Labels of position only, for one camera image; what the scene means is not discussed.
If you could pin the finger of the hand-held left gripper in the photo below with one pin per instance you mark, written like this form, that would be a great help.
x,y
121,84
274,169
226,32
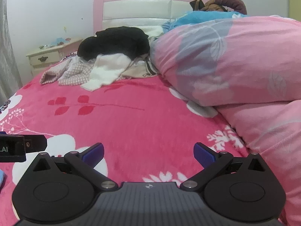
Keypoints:
x,y
36,143

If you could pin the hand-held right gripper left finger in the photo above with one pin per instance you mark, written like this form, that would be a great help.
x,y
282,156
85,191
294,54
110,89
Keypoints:
x,y
94,154

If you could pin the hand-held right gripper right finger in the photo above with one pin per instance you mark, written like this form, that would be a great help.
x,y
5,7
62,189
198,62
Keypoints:
x,y
203,155

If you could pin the black garment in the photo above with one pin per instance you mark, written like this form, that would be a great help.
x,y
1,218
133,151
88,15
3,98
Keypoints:
x,y
112,42

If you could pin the light blue folded cloth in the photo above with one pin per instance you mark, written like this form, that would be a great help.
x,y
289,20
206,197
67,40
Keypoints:
x,y
1,177

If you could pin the pink floral blanket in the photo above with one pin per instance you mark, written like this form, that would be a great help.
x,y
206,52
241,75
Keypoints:
x,y
141,113

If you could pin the pink white checkered garment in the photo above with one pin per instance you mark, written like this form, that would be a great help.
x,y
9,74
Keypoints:
x,y
70,73

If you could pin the cream nightstand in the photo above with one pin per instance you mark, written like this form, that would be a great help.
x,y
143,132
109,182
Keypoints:
x,y
47,56

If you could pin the beige garment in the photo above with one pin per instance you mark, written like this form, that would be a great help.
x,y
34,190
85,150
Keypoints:
x,y
134,71

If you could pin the grey curtain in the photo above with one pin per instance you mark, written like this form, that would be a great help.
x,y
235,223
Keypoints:
x,y
7,51

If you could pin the pink leaf-print quilt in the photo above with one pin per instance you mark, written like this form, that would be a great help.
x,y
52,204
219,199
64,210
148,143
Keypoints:
x,y
235,63

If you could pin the small blue object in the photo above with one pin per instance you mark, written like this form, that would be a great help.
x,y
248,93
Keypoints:
x,y
56,42

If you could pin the blue blanket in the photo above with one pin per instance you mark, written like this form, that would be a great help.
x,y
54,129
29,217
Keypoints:
x,y
199,16

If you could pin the pink bed headboard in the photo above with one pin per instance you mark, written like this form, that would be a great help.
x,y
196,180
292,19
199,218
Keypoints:
x,y
136,9

